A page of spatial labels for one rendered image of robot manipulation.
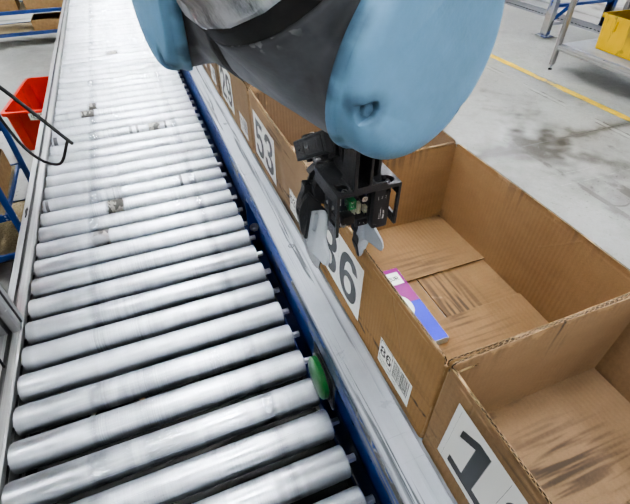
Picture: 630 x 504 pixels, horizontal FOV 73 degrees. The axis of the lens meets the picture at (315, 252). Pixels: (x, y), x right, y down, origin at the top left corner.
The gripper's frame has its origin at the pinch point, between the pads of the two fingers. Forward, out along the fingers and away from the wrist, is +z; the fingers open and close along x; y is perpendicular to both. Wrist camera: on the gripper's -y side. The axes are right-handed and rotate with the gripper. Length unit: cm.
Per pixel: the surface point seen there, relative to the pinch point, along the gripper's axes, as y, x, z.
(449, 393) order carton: 21.2, 3.6, 3.6
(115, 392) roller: -11.3, -35.8, 30.8
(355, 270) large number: -0.5, 3.3, 5.4
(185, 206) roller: -63, -16, 31
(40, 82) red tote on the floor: -334, -90, 81
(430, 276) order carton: -4.5, 20.8, 16.8
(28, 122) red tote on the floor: -274, -94, 85
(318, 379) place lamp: 4.3, -4.1, 21.9
